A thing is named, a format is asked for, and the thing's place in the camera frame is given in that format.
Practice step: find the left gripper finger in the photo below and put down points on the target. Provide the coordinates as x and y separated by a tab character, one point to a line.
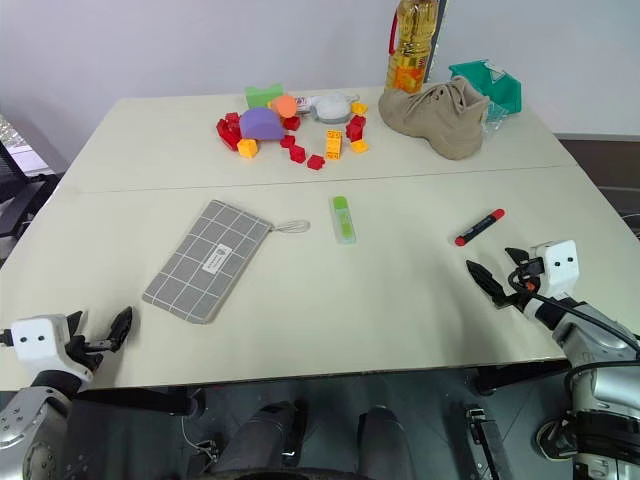
76	324
120	327

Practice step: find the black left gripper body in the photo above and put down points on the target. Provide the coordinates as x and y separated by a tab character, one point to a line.
85	350

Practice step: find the black table leg bracket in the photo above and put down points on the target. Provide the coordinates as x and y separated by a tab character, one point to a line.
485	440

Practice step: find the tall yellow orange block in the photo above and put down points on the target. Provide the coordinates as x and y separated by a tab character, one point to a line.
334	145

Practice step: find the white round container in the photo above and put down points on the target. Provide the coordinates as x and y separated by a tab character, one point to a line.
332	108

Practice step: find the black chair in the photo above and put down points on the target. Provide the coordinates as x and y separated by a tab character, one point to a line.
20	190

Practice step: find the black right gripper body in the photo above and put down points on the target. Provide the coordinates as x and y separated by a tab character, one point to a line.
529	281

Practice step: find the green foam block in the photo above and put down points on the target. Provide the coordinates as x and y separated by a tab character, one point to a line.
262	94

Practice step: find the yellow cooking oil bottle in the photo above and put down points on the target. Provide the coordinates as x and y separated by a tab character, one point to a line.
410	50

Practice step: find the tan suede boot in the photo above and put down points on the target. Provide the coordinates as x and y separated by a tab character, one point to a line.
435	117

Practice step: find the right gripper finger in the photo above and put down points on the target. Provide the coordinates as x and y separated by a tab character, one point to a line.
487	282
521	257

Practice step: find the green highlighter tube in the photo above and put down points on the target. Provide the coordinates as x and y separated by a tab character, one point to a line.
343	220

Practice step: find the red building block cluster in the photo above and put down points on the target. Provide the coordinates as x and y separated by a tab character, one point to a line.
229	131

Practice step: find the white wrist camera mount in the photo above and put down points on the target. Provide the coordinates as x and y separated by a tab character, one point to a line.
35	340
560	267

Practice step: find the green plastic bin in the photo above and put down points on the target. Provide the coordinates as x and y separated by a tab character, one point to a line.
502	90

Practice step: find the grey checked pencil pouch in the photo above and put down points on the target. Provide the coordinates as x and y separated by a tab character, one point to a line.
205	265

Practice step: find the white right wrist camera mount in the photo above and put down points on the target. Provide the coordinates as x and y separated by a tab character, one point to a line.
560	267

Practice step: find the small labelled packet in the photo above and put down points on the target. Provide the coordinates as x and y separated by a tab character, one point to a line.
303	105

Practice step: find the orange foam cylinder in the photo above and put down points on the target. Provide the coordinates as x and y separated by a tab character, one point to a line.
285	106

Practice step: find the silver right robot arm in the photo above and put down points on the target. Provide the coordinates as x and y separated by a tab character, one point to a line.
595	345

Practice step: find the dark rounded shape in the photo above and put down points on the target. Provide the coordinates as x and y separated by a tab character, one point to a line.
265	440
381	442

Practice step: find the red and black marker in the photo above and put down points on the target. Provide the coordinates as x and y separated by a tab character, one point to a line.
480	227

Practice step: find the clear plastic bag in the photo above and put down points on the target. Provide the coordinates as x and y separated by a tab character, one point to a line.
495	117

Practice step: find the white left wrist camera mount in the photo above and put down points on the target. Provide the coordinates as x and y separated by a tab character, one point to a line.
35	340

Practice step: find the black table frame bar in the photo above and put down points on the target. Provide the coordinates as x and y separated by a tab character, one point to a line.
140	400
520	375

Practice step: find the purple foam half dome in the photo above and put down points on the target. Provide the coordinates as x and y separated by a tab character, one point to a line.
261	124

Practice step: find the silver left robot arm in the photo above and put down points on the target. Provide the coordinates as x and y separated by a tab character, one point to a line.
30	430

